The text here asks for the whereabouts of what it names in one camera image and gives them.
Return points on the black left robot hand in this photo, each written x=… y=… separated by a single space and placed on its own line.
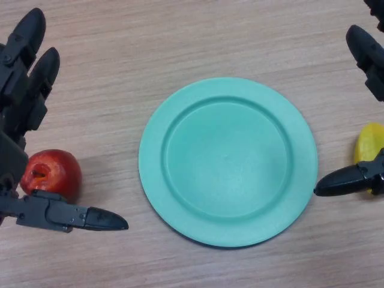
x=18 y=90

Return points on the yellow starfruit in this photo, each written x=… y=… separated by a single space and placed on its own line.
x=369 y=141

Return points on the red apple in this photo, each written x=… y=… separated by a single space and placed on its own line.
x=61 y=171

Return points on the green round plate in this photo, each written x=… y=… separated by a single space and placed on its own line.
x=228 y=162

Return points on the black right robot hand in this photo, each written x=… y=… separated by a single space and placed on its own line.
x=366 y=51

